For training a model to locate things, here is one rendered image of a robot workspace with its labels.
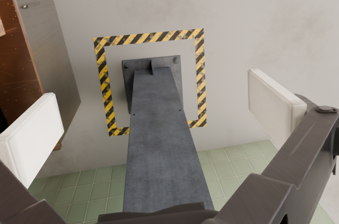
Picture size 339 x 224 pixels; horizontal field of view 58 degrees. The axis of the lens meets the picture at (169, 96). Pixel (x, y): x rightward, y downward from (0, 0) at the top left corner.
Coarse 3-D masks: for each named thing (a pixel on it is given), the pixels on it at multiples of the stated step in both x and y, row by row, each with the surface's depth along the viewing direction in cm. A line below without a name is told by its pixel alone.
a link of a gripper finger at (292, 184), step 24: (312, 120) 13; (336, 120) 13; (288, 144) 11; (312, 144) 11; (288, 168) 10; (312, 168) 10; (240, 192) 8; (264, 192) 8; (288, 192) 8; (312, 192) 10; (216, 216) 7; (240, 216) 7; (264, 216) 7; (288, 216) 8; (312, 216) 11
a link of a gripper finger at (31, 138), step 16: (48, 96) 19; (32, 112) 17; (48, 112) 19; (16, 128) 15; (32, 128) 16; (48, 128) 18; (0, 144) 14; (16, 144) 14; (32, 144) 16; (48, 144) 18; (16, 160) 14; (32, 160) 16; (16, 176) 14; (32, 176) 16
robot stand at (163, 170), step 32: (160, 32) 163; (192, 32) 164; (128, 64) 166; (160, 64) 168; (128, 96) 174; (160, 96) 129; (128, 128) 182; (160, 128) 102; (128, 160) 85; (160, 160) 84; (192, 160) 83; (128, 192) 73; (160, 192) 72; (192, 192) 71
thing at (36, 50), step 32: (0, 0) 98; (32, 0) 116; (32, 32) 111; (0, 64) 105; (32, 64) 106; (64, 64) 144; (0, 96) 109; (32, 96) 110; (64, 96) 136; (64, 128) 129
